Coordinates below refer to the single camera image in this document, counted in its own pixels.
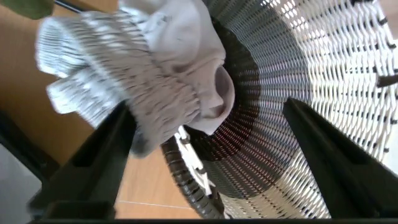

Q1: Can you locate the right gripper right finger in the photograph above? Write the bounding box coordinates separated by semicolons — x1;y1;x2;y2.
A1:
282;98;398;218

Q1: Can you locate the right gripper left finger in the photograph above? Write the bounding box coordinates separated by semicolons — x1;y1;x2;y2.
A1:
27;101;138;220

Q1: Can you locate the pale grey garment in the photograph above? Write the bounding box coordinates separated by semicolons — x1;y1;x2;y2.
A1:
34;0;236;158

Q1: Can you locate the green long-sleeved shirt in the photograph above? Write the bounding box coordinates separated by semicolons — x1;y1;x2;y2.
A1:
0;0;55;20

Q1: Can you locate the white laundry basket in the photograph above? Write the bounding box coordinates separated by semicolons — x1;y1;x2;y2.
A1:
160;0;398;219

